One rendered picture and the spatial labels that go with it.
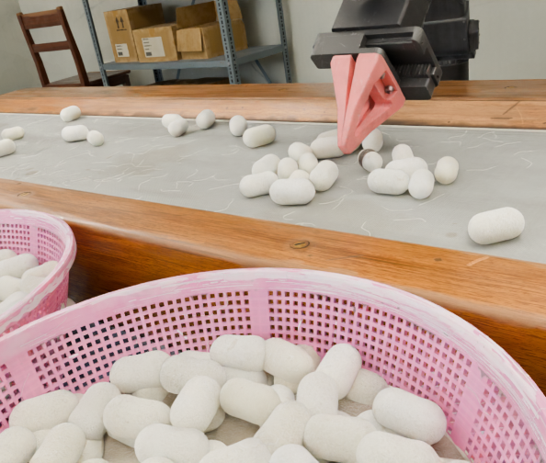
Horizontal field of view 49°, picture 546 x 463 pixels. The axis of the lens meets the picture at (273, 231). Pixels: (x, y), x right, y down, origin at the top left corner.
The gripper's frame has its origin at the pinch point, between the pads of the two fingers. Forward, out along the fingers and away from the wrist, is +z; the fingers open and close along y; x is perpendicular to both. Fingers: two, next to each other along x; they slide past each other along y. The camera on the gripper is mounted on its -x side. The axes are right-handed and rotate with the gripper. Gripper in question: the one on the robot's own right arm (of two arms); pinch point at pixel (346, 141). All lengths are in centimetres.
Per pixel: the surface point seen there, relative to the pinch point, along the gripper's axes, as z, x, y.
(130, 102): -12, 13, -50
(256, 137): -3.1, 5.5, -14.9
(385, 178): 3.5, -0.8, 5.1
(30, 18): -135, 110, -318
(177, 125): -5.0, 6.9, -29.5
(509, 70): -133, 168, -49
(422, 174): 2.7, -0.5, 7.8
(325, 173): 3.7, -1.2, -0.1
